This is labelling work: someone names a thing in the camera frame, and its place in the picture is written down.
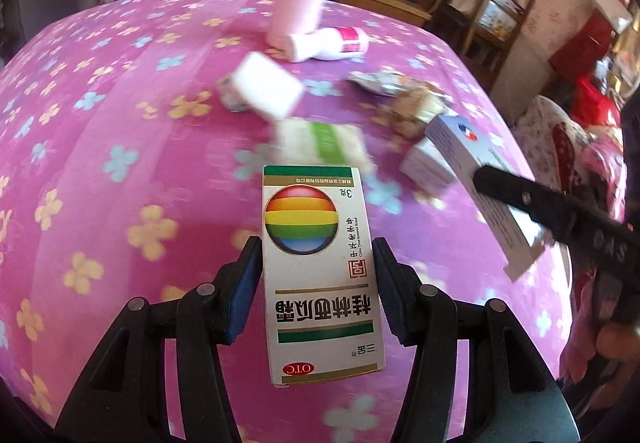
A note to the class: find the white bottle pink label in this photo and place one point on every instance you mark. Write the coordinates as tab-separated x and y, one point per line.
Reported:
327	44

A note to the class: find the white rainbow medicine box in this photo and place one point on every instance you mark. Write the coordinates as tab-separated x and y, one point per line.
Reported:
323	315

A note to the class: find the beige paper ball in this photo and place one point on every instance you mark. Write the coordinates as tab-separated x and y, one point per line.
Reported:
414	109

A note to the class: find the pink floral tablecloth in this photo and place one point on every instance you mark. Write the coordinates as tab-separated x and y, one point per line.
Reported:
123	175

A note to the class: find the person's right hand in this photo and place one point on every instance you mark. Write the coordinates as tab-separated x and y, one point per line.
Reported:
619	341

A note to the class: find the white orange snack bag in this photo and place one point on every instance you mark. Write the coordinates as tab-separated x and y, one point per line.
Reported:
384	83

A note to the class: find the white wrapper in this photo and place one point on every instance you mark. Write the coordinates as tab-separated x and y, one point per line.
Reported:
233	90

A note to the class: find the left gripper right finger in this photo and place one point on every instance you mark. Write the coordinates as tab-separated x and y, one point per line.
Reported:
512	396

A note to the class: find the white rectangular box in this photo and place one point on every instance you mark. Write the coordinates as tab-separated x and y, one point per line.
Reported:
265	87

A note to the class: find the white green paper packet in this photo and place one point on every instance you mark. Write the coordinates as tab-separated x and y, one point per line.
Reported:
301	142

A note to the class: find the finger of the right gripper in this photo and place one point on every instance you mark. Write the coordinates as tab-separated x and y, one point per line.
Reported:
570	221

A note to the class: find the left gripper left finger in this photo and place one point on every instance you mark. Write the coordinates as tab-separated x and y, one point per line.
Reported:
120	394

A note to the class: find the wooden chair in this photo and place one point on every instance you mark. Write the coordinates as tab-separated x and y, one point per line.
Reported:
481	32

